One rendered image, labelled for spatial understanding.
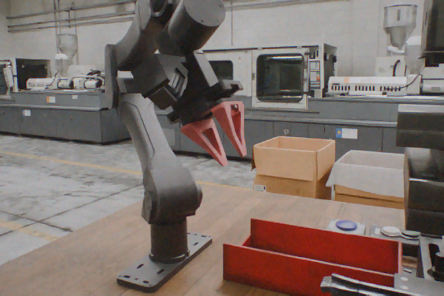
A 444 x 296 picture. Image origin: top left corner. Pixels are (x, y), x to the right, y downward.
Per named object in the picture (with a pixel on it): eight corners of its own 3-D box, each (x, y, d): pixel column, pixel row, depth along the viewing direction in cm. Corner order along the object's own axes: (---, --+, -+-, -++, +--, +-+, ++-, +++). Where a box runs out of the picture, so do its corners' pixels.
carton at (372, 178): (344, 205, 318) (347, 147, 310) (421, 216, 290) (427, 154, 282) (323, 234, 258) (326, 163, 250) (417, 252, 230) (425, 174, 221)
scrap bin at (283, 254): (250, 248, 68) (251, 217, 67) (398, 276, 58) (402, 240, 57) (222, 279, 57) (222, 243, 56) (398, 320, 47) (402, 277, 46)
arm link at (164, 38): (217, 52, 51) (195, 9, 52) (183, 61, 48) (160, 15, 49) (197, 74, 57) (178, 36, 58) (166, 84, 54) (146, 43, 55)
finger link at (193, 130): (244, 154, 48) (212, 90, 48) (201, 176, 51) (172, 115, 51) (262, 147, 54) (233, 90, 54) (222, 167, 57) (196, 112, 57)
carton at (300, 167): (273, 198, 336) (275, 135, 327) (334, 207, 311) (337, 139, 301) (245, 219, 285) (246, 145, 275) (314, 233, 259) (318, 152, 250)
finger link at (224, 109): (248, 152, 47) (215, 88, 48) (205, 175, 50) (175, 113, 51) (265, 145, 53) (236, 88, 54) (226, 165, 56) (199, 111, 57)
